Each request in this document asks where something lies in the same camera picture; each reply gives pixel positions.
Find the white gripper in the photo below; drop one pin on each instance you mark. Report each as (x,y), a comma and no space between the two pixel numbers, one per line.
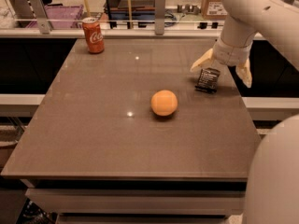
(231,54)

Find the black rxbar chocolate wrapper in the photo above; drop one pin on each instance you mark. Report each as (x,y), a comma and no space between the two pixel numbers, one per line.
(208,80)

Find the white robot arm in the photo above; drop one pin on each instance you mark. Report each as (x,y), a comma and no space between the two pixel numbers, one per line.
(272,193)

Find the red coke can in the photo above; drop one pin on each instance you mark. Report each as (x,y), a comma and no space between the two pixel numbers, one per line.
(93,35)

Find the cardboard box with label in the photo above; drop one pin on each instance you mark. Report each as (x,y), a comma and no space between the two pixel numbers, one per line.
(213,10)

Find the orange fruit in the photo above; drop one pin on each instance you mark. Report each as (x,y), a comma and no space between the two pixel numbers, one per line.
(164,103)

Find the orange and blue cart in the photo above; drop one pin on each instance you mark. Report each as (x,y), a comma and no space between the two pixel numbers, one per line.
(137,3)

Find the purple plastic crate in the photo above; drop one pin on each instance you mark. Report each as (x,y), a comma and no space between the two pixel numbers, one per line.
(64,17)

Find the glass railing with metal posts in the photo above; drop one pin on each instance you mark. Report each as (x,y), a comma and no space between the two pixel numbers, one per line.
(19,16)

